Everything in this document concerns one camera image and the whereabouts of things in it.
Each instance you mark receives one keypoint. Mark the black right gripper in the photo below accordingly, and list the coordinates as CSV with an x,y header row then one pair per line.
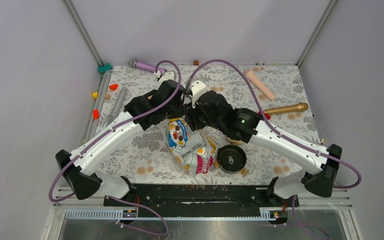
x,y
190,115

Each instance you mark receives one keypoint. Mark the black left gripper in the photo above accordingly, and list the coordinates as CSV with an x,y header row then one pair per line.
x,y
180,113

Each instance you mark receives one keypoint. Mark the cat print pet food bag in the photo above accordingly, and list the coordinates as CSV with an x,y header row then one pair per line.
x,y
195,150

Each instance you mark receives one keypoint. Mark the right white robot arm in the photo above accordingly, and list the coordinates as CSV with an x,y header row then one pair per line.
x,y
319,164

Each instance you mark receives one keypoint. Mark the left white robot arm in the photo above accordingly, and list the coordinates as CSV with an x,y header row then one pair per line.
x,y
79,167

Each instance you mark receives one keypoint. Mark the cream pet bowl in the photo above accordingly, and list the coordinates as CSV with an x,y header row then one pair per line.
x,y
235,142

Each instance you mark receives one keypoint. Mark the black pet bowl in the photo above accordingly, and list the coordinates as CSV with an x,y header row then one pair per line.
x,y
231,159

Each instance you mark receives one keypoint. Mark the pink toy microphone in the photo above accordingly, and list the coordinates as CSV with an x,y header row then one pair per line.
x,y
249,74

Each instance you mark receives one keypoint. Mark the grey toy microphone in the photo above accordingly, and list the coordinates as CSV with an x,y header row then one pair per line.
x,y
117,106

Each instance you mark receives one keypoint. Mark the purple glitter toy microphone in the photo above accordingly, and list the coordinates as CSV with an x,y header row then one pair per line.
x,y
136,64

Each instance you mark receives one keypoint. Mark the red roof-shaped block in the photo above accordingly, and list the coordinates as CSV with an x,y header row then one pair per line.
x,y
113,87

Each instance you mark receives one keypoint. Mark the beige wooden block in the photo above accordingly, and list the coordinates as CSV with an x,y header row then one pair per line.
x,y
107,96

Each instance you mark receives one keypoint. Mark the small wooden block near bowl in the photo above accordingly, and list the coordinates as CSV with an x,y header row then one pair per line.
x,y
244,172

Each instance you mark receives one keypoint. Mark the floral patterned table mat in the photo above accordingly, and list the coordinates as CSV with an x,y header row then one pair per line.
x,y
146,157

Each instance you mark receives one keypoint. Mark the yellow small cube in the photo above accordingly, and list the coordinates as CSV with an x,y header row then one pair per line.
x,y
95,95

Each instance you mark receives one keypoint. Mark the teal toy block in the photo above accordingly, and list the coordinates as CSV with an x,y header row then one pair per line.
x,y
104,68

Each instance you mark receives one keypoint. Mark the gold toy microphone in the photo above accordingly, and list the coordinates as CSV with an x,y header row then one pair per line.
x,y
299,107

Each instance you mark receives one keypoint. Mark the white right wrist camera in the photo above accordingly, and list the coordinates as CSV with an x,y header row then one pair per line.
x,y
196,90

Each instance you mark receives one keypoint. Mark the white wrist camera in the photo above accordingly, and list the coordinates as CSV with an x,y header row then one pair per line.
x,y
167,75
196,90

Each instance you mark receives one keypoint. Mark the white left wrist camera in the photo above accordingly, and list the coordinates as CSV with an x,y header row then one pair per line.
x,y
167,75

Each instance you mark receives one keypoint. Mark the red block at left rail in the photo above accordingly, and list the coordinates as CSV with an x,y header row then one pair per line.
x,y
95,114

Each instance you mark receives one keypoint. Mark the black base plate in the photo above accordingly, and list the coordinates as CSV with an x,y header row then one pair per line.
x,y
195,201

